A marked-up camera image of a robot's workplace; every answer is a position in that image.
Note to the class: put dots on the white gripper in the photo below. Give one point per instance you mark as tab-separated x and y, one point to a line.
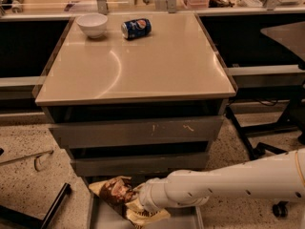
145	193

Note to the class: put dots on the brown chip bag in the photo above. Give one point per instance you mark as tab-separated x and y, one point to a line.
119	194

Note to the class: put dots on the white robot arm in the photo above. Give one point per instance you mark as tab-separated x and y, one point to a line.
185	188

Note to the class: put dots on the middle grey drawer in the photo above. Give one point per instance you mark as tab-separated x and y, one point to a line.
138	165

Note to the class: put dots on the grey drawer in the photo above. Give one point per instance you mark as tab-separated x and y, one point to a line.
136	132
138	165
102	216

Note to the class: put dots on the bottom grey drawer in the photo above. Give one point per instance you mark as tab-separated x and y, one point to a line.
102	216

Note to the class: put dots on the top grey drawer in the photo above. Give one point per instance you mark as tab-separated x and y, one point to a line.
136	132

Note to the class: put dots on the grey drawer cabinet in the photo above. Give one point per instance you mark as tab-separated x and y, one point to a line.
172	72

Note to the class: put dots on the black office chair base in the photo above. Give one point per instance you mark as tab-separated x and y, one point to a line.
276	174

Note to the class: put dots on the black floor stand leg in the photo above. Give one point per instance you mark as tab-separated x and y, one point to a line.
40	218

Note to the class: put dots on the blue pepsi can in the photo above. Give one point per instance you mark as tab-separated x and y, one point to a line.
136	28

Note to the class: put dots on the white bowl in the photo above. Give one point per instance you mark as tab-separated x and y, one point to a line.
93	24

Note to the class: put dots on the black table frame leg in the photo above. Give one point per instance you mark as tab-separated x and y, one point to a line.
284	124

